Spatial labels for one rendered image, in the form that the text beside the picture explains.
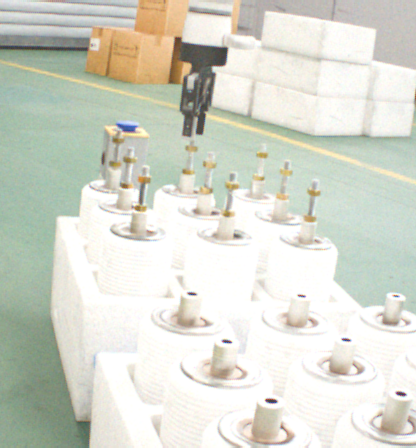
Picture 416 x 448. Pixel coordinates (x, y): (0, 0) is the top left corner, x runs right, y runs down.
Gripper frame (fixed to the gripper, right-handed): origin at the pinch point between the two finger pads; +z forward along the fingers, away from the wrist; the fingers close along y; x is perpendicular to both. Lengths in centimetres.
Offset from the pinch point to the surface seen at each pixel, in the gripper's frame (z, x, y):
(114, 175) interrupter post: 8.1, -10.1, 6.2
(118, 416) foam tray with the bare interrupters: 18, 9, 63
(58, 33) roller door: 21, -228, -519
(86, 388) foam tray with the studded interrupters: 30.1, -2.5, 36.1
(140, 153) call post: 7.3, -10.6, -10.0
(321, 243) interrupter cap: 10.1, 23.3, 16.0
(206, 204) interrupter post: 8.8, 5.8, 11.5
